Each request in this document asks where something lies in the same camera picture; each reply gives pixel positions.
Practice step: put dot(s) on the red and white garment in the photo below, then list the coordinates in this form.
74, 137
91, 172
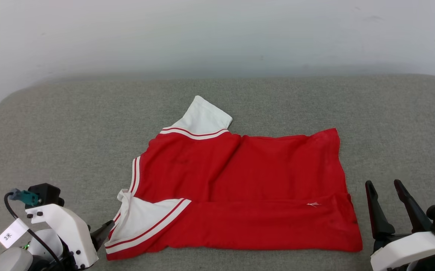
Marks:
258, 180

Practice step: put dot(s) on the left white wrist camera bracket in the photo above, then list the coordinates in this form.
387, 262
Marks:
67, 229

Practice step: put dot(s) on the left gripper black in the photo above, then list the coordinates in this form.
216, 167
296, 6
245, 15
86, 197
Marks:
44, 265

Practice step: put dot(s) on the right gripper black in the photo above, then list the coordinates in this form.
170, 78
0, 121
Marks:
384, 240

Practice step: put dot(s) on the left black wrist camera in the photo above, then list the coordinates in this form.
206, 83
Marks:
46, 194

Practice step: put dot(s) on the right white wrist camera bracket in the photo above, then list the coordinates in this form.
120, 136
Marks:
401, 250

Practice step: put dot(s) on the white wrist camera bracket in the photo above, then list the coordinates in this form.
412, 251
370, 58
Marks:
401, 250
67, 229

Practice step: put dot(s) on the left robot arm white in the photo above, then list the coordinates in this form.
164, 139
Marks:
6, 261

